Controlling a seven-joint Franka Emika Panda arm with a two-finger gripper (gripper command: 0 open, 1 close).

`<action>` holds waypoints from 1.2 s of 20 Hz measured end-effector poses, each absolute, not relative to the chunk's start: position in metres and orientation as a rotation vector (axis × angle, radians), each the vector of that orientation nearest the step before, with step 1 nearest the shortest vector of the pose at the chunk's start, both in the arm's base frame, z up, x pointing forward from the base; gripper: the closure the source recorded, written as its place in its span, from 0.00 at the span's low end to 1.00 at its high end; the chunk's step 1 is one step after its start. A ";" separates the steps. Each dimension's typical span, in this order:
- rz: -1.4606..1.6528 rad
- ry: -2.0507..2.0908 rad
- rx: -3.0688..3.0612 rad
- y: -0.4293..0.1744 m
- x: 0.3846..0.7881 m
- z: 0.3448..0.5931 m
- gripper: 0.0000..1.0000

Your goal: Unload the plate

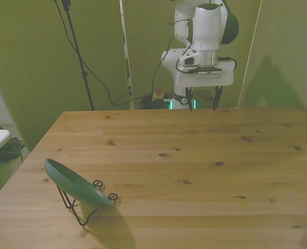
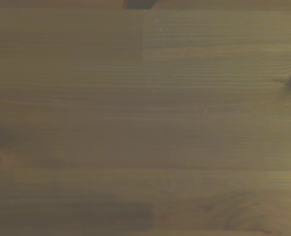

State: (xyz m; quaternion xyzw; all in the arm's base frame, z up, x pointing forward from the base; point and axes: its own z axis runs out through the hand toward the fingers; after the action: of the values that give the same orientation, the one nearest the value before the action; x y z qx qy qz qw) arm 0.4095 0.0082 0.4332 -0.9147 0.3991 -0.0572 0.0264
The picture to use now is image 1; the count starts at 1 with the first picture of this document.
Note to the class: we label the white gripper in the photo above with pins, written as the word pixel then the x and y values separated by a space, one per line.
pixel 208 81

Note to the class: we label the green plate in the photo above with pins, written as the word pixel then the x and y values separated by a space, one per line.
pixel 73 184

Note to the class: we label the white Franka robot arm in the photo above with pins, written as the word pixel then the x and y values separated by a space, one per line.
pixel 206 26

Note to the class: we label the yellow emergency stop button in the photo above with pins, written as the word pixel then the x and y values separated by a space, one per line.
pixel 158 94

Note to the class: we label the white vertical strip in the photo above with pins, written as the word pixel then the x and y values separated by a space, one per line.
pixel 127 64

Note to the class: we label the dark bag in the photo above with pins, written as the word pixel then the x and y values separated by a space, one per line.
pixel 9 151

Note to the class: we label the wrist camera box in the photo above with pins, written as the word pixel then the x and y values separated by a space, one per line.
pixel 208 72

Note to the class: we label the black camera stand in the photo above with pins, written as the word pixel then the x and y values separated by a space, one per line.
pixel 77 49

